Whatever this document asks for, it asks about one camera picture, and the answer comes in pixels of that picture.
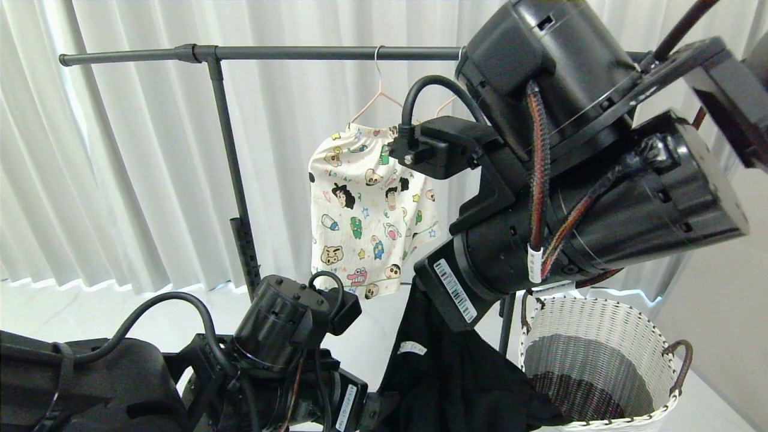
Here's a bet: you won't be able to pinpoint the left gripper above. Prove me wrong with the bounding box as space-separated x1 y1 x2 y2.
282 359 370 432

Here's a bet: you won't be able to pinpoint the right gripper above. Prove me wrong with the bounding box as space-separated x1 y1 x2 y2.
414 207 577 334

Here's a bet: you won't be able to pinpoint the black garment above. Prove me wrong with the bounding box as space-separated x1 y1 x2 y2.
373 277 568 432

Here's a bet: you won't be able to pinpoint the cream printed shorts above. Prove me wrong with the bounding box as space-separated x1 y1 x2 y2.
309 123 442 301

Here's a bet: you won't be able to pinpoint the pink clothes hanger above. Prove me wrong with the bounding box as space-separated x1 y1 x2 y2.
350 46 404 128
435 47 464 118

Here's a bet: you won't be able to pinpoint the white laundry basket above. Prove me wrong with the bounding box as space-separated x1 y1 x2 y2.
519 291 694 432

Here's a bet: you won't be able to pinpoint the black clothes rack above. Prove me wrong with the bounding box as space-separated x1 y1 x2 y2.
59 43 655 358

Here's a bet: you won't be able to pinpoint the white curtain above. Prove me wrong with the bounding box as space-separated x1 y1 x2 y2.
0 0 768 304

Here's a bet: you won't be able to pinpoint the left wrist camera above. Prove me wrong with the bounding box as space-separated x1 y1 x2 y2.
326 287 363 337

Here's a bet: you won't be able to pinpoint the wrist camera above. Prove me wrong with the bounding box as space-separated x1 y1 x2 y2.
388 116 520 236
326 287 363 337

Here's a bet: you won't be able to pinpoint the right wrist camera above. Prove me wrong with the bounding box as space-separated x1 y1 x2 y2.
388 116 520 236

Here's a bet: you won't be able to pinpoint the black cable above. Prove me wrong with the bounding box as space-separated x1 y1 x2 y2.
400 74 488 145
71 292 220 368
307 270 345 314

